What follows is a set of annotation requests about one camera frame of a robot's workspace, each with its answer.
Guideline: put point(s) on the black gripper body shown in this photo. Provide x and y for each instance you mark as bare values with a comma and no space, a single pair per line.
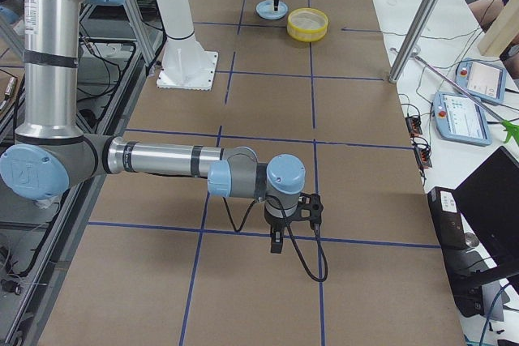
276,224

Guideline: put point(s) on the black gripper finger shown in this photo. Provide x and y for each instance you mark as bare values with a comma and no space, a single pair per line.
276,245

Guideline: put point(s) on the yellow round steamer basket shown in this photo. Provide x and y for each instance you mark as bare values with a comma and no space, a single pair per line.
307,24

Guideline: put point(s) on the light blue plate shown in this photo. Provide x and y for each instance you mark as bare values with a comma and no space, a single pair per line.
266,10

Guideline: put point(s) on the black computer box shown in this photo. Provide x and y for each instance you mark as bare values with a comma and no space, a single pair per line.
473,284

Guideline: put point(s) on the near teach pendant tablet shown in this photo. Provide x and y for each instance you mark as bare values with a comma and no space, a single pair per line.
459,119

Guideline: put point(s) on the teach pendant tablet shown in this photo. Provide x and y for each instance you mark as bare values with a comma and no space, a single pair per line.
482,80
459,119

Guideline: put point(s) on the black laptop monitor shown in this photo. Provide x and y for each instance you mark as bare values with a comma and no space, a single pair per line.
488,199

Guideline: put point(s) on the far teach pendant tablet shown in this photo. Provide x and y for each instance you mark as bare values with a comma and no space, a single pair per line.
482,80

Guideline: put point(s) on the wooden beam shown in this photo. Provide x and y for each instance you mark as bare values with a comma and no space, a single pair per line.
503,29

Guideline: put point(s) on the green plastic clamp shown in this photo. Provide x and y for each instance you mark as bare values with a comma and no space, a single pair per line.
511,130

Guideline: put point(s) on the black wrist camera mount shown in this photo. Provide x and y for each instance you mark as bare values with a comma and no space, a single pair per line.
309,209

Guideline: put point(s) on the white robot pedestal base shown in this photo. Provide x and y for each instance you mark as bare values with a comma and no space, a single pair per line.
185,64

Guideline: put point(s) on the aluminium frame post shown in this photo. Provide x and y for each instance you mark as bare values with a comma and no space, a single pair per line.
411,39

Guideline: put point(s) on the black cable connector box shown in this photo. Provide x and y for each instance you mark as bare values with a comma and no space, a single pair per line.
413,124

